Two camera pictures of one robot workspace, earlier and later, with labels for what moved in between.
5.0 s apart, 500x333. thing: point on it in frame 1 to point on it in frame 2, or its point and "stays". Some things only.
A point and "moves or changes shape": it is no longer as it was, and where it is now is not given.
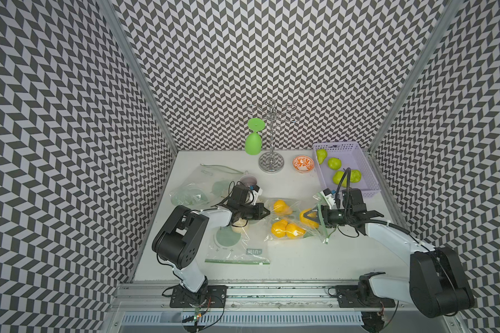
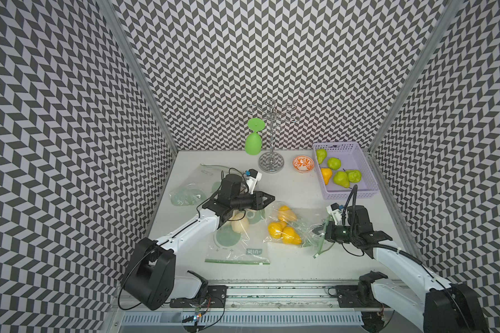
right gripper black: [325, 212] to [329, 232]
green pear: [335, 163] stays
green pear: [337, 176] stays
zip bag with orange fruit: [290, 220] moves or changes shape
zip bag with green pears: [207, 184] stays
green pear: [322, 155] stays
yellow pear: [307, 221] to [326, 173]
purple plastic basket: [332, 158] stays
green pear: [355, 176] stays
